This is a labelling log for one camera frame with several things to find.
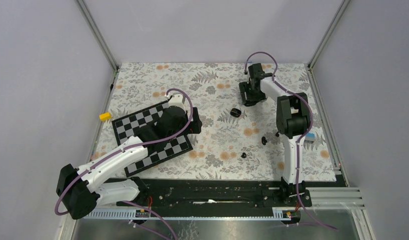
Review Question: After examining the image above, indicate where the blue white eraser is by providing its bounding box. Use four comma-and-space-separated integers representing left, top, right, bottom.
305, 133, 316, 142

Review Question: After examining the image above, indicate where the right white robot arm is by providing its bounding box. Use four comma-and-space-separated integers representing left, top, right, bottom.
239, 63, 313, 185

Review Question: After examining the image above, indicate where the yellow block left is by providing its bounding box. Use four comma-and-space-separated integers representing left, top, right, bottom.
99, 112, 112, 122

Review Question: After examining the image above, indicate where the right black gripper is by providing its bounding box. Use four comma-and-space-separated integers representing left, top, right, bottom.
238, 81, 266, 106

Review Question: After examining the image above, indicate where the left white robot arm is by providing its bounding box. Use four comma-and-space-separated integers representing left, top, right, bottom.
54, 102, 202, 220

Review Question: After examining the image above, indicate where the black earbud charging case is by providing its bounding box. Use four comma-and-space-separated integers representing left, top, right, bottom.
229, 108, 242, 118

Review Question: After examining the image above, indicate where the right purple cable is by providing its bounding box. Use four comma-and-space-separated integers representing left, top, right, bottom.
244, 51, 340, 232

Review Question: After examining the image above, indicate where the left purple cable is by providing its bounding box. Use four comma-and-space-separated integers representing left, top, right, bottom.
54, 88, 194, 217

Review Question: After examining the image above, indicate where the purple cable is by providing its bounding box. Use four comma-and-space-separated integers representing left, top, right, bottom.
54, 88, 194, 217
244, 51, 340, 232

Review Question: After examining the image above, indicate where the black white checkerboard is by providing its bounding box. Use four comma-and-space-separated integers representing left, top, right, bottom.
111, 101, 193, 177

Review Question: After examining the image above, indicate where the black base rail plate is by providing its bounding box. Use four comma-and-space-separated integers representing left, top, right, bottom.
132, 177, 313, 218

